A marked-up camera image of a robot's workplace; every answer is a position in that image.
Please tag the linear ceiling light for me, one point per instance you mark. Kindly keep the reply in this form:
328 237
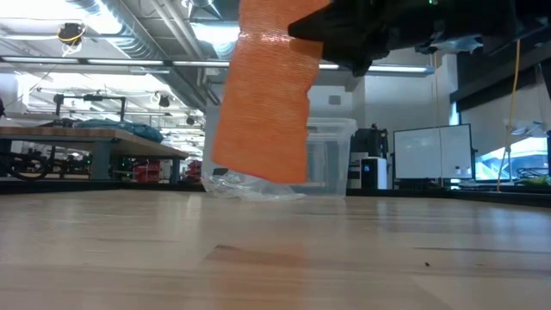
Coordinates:
129 61

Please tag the teal cloth cover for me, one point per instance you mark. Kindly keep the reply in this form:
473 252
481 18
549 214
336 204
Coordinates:
129 129

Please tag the black hanging spotlight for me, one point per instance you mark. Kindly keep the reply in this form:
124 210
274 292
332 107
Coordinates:
190 120
164 100

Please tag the white whiteboard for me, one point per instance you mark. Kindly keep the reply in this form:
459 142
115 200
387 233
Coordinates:
417 150

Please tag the clear plastic bag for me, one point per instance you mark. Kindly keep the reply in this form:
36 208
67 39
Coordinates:
241 187

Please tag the black camera rig frame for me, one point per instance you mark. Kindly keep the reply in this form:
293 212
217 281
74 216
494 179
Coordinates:
90 97

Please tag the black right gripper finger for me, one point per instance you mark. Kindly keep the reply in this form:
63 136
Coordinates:
310 28

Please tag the wooden workbench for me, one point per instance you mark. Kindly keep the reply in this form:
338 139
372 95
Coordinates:
129 148

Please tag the orange bandage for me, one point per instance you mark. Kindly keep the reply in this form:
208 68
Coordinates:
267 129

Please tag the clear plastic storage box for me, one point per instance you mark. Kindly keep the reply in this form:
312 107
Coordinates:
331 163

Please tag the green object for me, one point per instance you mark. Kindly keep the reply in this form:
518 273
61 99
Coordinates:
538 181

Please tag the silver ventilation duct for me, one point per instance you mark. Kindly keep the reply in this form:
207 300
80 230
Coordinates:
129 39

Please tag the black machine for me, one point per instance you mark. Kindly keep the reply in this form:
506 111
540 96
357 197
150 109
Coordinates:
370 142

